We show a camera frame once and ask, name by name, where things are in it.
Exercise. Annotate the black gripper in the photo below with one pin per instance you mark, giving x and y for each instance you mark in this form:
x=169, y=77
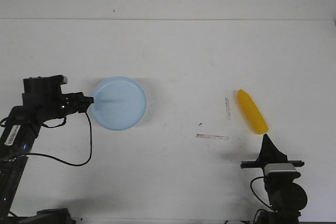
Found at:
x=44, y=94
x=270, y=154

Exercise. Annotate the light blue round plate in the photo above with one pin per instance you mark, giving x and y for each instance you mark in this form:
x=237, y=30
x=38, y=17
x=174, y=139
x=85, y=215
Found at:
x=119, y=103

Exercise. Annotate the yellow corn cob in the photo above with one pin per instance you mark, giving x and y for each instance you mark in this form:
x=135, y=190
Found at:
x=252, y=113

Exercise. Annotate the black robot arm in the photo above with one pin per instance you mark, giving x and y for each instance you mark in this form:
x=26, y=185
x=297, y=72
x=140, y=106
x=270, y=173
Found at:
x=21, y=128
x=286, y=198

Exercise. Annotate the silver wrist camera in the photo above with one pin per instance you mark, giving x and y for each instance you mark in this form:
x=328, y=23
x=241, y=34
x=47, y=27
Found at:
x=64, y=80
x=284, y=169

